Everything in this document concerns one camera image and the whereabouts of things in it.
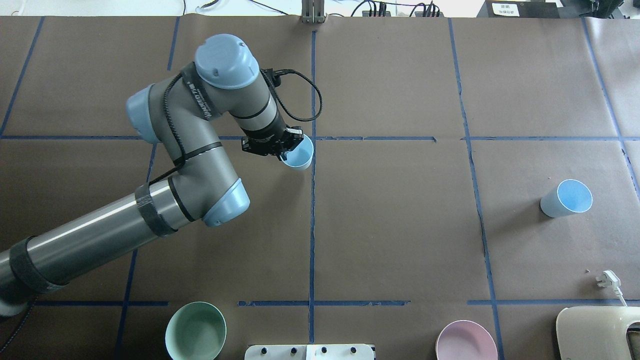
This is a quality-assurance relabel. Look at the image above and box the pink bowl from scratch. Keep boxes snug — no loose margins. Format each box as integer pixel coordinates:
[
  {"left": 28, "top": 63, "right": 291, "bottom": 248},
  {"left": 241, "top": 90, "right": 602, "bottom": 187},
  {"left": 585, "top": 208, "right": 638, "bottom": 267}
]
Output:
[{"left": 434, "top": 320, "right": 499, "bottom": 360}]

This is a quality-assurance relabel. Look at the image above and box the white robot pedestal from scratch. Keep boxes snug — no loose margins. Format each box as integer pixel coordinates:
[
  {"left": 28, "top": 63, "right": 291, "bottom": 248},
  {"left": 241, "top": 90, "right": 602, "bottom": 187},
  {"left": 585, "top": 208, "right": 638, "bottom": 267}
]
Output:
[{"left": 244, "top": 343, "right": 377, "bottom": 360}]

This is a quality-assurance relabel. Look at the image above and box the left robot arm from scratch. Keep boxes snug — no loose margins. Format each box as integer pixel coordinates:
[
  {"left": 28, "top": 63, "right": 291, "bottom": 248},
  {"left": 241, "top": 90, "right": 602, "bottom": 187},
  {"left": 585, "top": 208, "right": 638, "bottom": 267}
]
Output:
[{"left": 1, "top": 33, "right": 314, "bottom": 320}]

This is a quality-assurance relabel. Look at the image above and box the white toaster plug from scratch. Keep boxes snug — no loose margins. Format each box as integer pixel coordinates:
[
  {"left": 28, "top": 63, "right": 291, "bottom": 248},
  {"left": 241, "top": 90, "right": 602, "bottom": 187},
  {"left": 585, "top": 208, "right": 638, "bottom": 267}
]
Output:
[{"left": 595, "top": 269, "right": 628, "bottom": 307}]

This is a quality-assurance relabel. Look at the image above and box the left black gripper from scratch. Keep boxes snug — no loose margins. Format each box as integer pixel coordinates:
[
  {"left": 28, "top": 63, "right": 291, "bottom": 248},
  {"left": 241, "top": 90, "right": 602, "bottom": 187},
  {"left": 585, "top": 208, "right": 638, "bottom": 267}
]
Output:
[{"left": 241, "top": 127, "right": 305, "bottom": 162}]

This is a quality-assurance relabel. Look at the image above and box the green bowl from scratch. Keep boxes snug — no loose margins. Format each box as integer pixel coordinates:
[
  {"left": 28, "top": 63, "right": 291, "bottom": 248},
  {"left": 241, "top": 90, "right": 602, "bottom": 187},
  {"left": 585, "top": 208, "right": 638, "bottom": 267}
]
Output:
[{"left": 164, "top": 301, "right": 227, "bottom": 360}]

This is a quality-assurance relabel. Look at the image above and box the black box with label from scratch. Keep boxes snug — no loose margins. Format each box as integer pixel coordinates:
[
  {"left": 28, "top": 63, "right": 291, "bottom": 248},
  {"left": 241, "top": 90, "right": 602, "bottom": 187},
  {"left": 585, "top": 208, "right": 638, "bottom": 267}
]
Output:
[{"left": 476, "top": 0, "right": 560, "bottom": 19}]

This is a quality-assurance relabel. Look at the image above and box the cream toaster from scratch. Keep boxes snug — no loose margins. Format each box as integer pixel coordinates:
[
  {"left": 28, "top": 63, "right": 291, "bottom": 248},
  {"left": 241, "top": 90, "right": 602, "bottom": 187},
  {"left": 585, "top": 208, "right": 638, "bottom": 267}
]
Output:
[{"left": 555, "top": 305, "right": 640, "bottom": 360}]

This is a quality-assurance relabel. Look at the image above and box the aluminium frame post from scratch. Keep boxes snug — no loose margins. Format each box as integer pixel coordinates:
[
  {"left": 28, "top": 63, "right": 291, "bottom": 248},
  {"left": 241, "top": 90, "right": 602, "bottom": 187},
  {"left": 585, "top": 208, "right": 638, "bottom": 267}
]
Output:
[{"left": 301, "top": 0, "right": 326, "bottom": 25}]

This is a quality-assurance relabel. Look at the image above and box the light blue cup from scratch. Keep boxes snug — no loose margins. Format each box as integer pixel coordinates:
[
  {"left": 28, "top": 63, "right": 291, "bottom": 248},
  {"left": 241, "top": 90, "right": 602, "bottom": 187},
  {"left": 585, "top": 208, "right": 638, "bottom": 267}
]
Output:
[
  {"left": 539, "top": 178, "right": 594, "bottom": 218},
  {"left": 281, "top": 134, "right": 315, "bottom": 171}
]

